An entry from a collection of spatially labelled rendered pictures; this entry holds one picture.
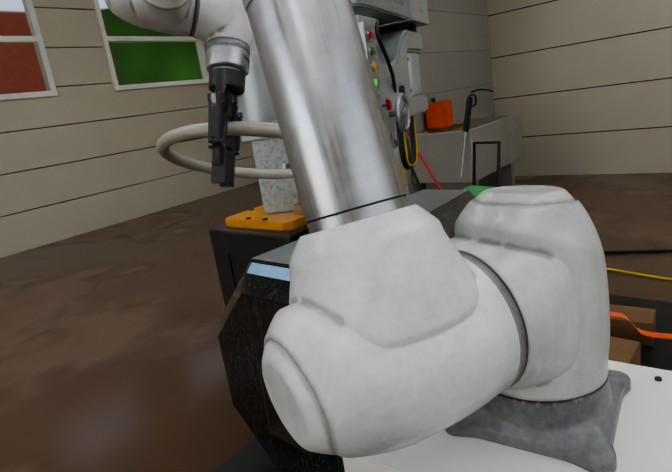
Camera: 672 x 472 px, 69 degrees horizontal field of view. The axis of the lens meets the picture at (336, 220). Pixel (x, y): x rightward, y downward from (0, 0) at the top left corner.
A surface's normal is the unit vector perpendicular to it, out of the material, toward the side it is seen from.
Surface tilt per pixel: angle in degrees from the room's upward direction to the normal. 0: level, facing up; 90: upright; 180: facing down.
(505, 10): 90
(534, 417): 84
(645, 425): 1
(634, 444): 1
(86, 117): 90
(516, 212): 44
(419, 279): 71
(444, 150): 90
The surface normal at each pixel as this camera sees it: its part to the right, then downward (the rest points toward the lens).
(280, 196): -0.15, 0.26
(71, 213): 0.78, 0.04
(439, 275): 0.49, -0.23
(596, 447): -0.10, -0.91
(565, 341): 0.44, 0.20
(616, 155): -0.62, 0.27
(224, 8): 0.37, -0.05
